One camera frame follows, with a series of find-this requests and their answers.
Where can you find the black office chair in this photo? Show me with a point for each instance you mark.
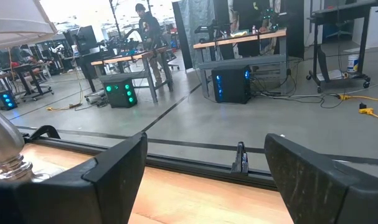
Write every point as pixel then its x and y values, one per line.
pixel 36 94

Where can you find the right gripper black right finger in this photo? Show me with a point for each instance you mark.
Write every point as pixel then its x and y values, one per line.
pixel 316 193

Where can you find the black partition panel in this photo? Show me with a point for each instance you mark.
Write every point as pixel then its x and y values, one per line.
pixel 293 28

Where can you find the table lamp white shade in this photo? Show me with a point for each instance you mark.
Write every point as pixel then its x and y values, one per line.
pixel 5 137

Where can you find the black frame bracket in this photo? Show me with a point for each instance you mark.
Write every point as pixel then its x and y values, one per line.
pixel 45 129
pixel 240 160

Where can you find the black robot arm on bench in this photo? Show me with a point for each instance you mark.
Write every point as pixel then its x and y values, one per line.
pixel 126 42
pixel 271 18

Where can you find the black monitor on stand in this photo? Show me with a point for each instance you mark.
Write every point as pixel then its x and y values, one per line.
pixel 86 37

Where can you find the grey curtain partition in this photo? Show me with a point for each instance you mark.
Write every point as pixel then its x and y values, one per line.
pixel 196 31

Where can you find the white bucket blue label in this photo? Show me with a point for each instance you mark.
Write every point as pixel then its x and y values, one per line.
pixel 352 63

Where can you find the black computer blue lights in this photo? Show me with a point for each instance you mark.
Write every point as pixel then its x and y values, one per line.
pixel 230 84
pixel 3 99

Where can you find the person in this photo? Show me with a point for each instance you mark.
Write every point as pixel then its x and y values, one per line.
pixel 248 15
pixel 149 28
pixel 30 60

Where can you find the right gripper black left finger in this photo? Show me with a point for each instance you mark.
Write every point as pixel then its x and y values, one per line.
pixel 114 186

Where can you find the wooden-top workbench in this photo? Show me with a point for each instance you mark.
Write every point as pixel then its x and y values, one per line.
pixel 238 60
pixel 126 58

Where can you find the black computer green lights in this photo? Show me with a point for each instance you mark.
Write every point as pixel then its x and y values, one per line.
pixel 120 93

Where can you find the black rolling desk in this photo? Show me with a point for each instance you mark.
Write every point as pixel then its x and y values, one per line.
pixel 365 37

